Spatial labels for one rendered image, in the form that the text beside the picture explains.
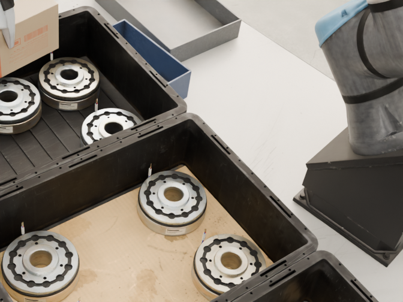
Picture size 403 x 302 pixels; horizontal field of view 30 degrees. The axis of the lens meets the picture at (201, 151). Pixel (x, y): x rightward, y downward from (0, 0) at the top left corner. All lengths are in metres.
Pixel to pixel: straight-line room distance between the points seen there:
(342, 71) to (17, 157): 0.52
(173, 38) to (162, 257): 0.67
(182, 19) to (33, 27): 0.74
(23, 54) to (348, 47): 0.48
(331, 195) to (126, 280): 0.42
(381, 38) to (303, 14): 1.94
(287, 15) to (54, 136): 1.89
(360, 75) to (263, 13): 1.83
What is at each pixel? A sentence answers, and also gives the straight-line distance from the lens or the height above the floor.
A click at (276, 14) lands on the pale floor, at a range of 2.99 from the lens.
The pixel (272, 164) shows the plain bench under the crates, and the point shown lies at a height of 0.70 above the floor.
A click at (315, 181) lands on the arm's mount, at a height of 0.77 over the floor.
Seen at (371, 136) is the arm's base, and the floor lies 0.92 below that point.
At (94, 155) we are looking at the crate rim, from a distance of 1.08.
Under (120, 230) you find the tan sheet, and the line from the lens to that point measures 1.12.
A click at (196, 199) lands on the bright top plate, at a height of 0.86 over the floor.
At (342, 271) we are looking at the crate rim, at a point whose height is 0.93.
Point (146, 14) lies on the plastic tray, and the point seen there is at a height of 0.70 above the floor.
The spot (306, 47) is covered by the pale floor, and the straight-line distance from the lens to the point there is 2.87.
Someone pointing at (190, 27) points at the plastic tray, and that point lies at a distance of 1.68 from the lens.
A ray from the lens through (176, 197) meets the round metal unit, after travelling 1.15.
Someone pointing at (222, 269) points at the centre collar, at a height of 0.87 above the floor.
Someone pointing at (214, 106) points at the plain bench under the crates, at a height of 0.70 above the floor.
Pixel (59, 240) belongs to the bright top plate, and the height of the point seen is 0.86.
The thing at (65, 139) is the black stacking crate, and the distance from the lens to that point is 1.23.
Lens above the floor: 1.73
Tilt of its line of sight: 46 degrees down
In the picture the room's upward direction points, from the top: 11 degrees clockwise
